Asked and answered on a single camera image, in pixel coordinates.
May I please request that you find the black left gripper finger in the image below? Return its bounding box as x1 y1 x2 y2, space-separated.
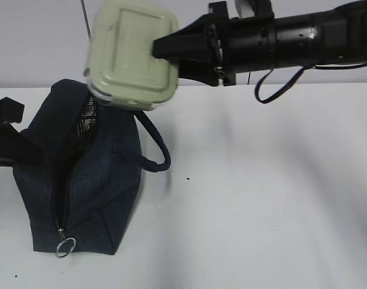
0 125 42 166
0 98 25 126

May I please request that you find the dark blue lunch bag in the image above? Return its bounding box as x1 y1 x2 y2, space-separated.
13 79 171 258

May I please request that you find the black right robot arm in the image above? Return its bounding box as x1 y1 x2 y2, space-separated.
152 1 367 87

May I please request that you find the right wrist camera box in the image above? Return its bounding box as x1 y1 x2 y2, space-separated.
234 0 255 19

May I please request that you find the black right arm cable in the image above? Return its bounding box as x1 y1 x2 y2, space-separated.
254 61 367 105

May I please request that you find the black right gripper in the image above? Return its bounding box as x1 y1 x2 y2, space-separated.
152 1 275 87

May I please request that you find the green lidded food container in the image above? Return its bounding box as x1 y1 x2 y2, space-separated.
84 1 178 111

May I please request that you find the metal zipper pull ring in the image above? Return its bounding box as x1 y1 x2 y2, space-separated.
55 227 77 259

